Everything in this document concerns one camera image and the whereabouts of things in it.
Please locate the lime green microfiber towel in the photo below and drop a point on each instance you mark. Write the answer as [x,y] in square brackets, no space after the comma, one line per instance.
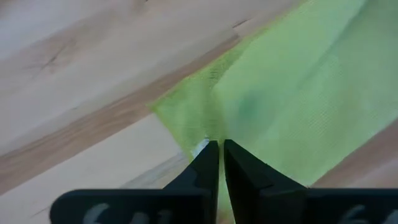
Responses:
[295,93]

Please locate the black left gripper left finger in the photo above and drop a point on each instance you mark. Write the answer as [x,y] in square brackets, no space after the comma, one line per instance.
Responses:
[186,205]

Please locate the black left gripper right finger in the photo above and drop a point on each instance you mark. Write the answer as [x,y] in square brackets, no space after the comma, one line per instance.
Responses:
[280,205]

